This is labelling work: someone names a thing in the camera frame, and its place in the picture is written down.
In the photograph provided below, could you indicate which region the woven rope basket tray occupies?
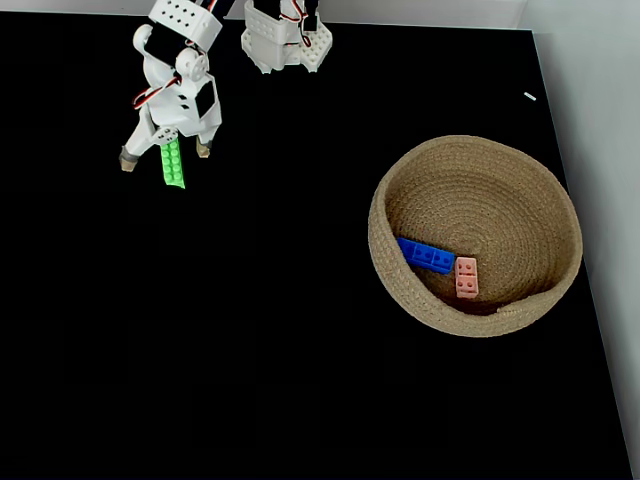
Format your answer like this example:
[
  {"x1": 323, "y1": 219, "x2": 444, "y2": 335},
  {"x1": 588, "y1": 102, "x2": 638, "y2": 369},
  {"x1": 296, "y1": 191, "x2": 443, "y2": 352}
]
[{"x1": 367, "y1": 134, "x2": 584, "y2": 339}]

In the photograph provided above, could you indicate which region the green lego block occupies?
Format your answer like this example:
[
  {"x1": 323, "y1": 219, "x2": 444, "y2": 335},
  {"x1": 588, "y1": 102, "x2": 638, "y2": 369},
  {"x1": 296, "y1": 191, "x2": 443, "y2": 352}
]
[{"x1": 159, "y1": 138, "x2": 187, "y2": 190}]

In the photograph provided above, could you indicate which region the red black white servo cable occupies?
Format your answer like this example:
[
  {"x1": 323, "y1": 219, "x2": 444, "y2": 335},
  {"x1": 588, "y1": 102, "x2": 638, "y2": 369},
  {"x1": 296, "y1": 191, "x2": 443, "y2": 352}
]
[{"x1": 131, "y1": 74, "x2": 183, "y2": 111}]

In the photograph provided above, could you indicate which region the blue lego block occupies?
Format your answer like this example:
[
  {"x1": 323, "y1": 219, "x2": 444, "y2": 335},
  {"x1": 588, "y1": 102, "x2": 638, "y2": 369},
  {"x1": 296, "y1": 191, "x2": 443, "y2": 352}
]
[{"x1": 396, "y1": 236, "x2": 457, "y2": 277}]

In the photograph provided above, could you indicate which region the pink lego block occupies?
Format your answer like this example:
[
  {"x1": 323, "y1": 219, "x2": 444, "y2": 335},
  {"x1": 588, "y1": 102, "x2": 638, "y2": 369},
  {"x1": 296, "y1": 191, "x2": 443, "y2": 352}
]
[{"x1": 454, "y1": 256, "x2": 480, "y2": 300}]

